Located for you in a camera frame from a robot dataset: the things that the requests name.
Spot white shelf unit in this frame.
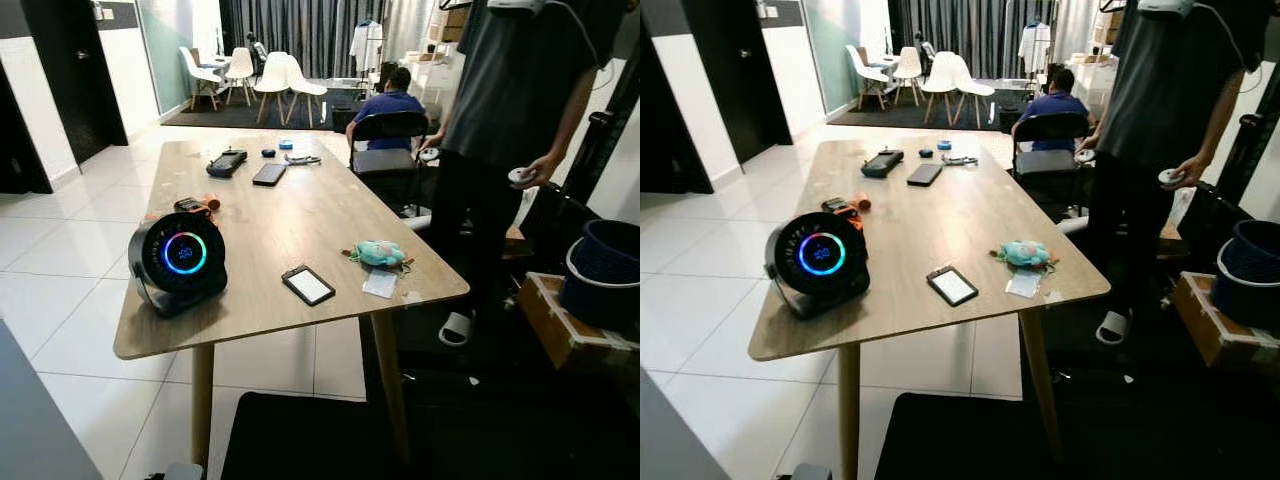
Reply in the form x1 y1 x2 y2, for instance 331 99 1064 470
405 50 453 116
1065 52 1119 111

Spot white shell chair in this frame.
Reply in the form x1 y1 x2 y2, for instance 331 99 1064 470
952 55 997 129
846 44 889 111
284 55 329 129
920 51 961 126
892 46 923 107
252 51 293 126
224 46 256 107
179 46 223 111

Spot smartphone with lit screen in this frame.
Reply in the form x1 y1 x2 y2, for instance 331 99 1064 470
281 264 337 307
926 264 980 308

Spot dark blue basket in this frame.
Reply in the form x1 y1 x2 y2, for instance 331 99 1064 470
1210 220 1280 331
559 219 641 333

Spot seated person blue shirt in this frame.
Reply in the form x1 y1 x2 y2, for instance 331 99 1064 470
350 66 429 151
1012 66 1091 151

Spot white hanging shirt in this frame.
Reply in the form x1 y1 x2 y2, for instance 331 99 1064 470
350 22 386 73
1018 22 1053 73

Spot black handheld console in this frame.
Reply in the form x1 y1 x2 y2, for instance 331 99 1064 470
860 149 905 180
206 149 249 180

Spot black door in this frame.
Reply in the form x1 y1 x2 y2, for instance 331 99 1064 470
20 0 129 166
683 0 793 164

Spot dark grey curtains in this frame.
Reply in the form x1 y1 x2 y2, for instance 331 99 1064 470
218 0 441 81
888 0 1101 81

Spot grey panel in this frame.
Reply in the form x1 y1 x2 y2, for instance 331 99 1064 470
0 320 104 480
640 370 733 480

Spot teal plush keychain with keys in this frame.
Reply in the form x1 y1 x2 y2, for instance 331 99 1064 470
344 239 415 274
990 240 1059 274

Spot wide black door panel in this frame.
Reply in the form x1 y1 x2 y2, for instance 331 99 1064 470
640 10 715 196
0 60 53 196

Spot wooden table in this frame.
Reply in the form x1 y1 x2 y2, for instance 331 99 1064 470
113 135 471 471
748 136 1111 480

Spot dark rug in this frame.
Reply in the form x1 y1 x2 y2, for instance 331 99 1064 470
828 88 1031 129
162 88 366 131

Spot white slipper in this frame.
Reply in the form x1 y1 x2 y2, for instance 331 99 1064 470
1095 310 1131 346
438 311 473 348

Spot standing person dark shirt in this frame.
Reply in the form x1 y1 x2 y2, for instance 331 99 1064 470
418 0 629 348
1075 0 1276 346

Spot wooden box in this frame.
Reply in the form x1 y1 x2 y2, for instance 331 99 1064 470
517 271 641 373
1172 271 1280 371

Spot black round fan ring light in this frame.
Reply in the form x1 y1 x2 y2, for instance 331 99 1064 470
127 211 229 319
764 211 869 321

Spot black folding chair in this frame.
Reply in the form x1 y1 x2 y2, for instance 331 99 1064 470
348 110 431 216
1010 111 1093 216

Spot black floor mat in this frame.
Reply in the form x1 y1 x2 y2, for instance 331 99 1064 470
874 392 1280 480
220 390 641 480

